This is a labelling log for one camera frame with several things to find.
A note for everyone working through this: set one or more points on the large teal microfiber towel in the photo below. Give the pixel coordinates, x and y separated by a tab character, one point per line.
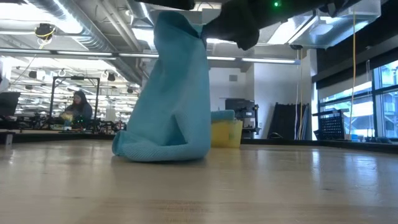
174	109

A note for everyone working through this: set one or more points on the yellow translucent plastic bin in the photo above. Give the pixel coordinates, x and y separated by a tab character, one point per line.
227	133

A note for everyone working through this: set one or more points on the long ceiling light tube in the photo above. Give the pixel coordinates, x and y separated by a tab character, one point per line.
267	60
93	53

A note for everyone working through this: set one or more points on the black printer machine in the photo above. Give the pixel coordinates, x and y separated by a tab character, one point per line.
241	115

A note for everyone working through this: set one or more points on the black leaning panel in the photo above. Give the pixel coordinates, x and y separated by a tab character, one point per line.
289	121

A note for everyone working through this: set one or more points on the person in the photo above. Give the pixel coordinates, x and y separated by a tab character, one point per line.
79	107

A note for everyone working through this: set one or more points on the black monitor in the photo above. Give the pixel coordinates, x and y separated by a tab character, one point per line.
7	102

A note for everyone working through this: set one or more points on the silver ventilation duct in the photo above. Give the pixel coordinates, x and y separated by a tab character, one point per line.
329	28

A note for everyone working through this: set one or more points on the black metal rack frame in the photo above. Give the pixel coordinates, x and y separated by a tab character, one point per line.
74	78

